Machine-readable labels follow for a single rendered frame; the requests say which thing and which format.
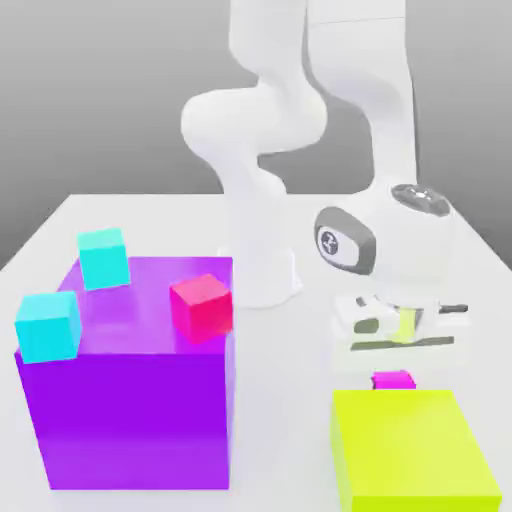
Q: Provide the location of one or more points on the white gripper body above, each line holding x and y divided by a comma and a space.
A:
400, 354

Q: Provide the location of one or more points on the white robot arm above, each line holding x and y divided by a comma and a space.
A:
256, 128

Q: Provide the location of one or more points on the small magenta cube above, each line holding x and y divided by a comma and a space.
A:
393, 380

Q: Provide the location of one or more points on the small red cube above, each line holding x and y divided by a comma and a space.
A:
202, 308

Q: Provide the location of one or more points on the small cyan cube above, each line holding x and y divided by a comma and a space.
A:
47, 328
103, 258

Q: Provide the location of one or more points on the large yellow-green box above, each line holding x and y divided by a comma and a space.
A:
412, 448

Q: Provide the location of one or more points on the large purple box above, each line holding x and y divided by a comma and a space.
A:
132, 416

